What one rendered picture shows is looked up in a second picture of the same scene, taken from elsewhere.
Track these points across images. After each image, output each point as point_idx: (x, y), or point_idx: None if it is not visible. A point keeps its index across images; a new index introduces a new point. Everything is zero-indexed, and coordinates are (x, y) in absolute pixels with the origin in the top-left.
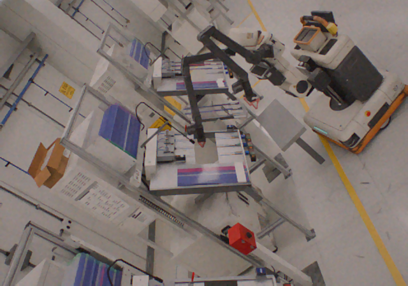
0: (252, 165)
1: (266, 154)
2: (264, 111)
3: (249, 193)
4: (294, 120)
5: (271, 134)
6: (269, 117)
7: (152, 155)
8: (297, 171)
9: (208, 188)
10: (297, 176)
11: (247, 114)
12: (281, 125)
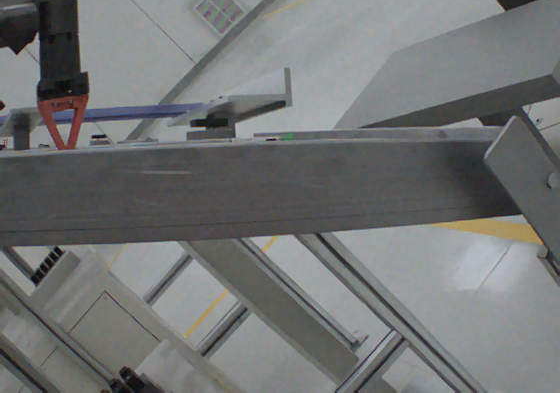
0: (335, 386)
1: (404, 307)
2: (360, 99)
3: (534, 206)
4: (539, 3)
5: (454, 92)
6: (400, 86)
7: None
8: (529, 377)
9: (141, 178)
10: (538, 389)
11: (287, 81)
12: (484, 49)
